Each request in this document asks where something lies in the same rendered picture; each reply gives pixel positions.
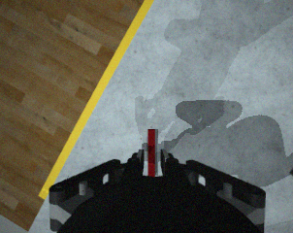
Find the red rod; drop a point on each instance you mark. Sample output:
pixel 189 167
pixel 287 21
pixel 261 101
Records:
pixel 151 152

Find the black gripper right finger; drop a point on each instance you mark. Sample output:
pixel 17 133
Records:
pixel 246 197

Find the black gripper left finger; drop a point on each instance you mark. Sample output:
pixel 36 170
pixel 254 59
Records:
pixel 65 196

